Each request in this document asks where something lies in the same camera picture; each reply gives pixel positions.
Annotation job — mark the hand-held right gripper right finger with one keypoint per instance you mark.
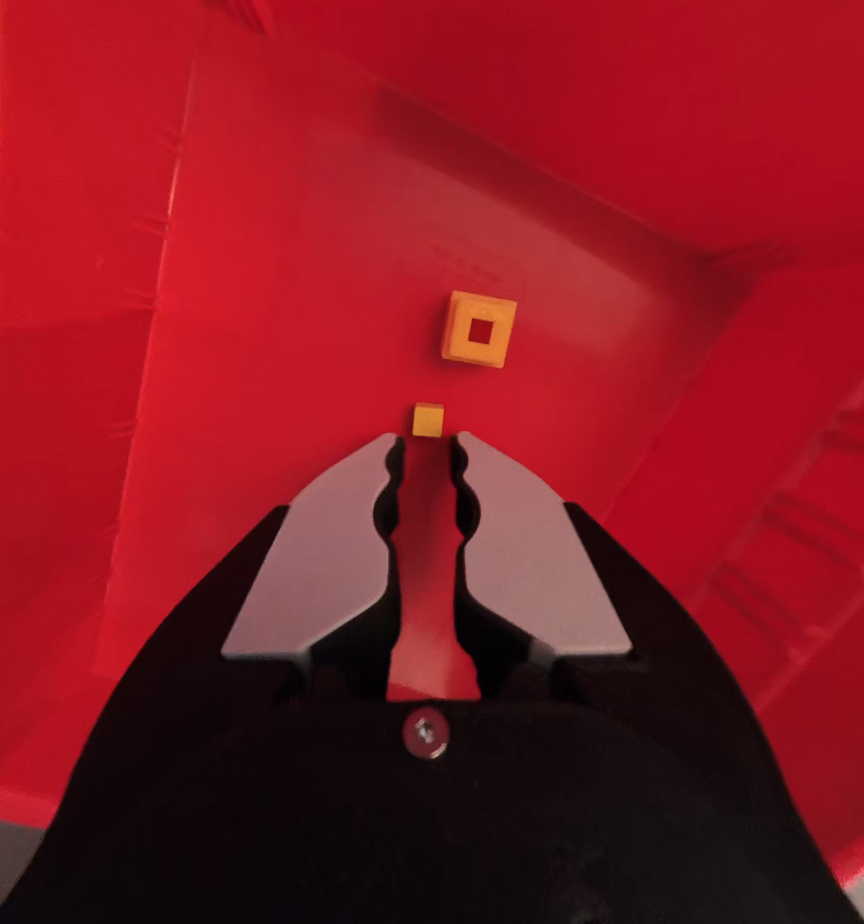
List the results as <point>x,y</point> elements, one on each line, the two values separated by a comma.
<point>548,578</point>

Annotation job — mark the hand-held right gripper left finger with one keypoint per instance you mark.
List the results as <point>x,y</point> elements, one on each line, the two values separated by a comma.
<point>310,578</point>

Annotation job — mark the yellow cube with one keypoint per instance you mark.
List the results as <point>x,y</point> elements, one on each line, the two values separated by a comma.
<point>428,419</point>

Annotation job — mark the orange cube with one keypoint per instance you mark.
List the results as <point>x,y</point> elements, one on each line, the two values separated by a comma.
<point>461,344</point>

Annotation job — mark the red plastic bin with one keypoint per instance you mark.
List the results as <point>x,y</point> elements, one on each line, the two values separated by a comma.
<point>259,217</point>

